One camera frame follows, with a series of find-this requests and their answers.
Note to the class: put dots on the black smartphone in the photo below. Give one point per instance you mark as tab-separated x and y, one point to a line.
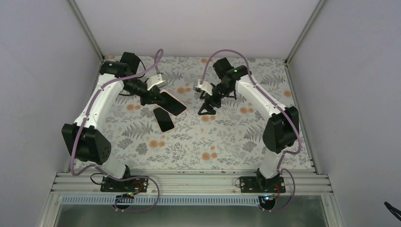
171	103
163	119

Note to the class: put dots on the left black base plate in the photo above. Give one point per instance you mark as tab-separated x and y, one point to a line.
134	185

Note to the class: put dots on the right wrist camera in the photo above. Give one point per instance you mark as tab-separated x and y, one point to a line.
203	87

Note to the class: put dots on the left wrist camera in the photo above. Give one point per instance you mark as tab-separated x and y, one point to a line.
156	81

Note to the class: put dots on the black smartphone on table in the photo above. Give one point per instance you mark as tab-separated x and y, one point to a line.
163	119

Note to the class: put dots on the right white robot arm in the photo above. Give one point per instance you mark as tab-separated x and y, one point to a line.
282	126

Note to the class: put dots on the right aluminium frame post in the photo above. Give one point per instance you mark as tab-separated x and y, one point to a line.
304	31

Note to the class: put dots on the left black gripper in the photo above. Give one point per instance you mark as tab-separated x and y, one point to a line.
152	94

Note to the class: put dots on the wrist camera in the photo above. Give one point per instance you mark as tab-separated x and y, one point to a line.
203	87
156	81

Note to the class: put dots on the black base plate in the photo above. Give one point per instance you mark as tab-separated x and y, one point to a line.
252	184
134	185

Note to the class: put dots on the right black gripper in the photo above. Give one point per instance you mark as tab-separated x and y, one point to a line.
206	105

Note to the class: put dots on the left aluminium frame post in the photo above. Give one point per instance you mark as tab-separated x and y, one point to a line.
79	16

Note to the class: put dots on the aluminium front rail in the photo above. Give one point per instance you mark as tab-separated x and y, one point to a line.
196	182

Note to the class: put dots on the aluminium frame post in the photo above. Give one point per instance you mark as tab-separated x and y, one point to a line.
79	16
304	31

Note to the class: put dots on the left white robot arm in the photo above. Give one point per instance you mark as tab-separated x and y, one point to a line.
84	138

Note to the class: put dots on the black object at edge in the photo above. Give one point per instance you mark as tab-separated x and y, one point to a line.
396	212

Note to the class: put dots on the floral table mat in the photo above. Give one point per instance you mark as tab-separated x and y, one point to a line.
230	139

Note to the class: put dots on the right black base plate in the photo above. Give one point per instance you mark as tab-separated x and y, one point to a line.
252	184

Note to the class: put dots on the perforated cable duct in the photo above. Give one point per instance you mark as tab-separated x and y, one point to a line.
162	200

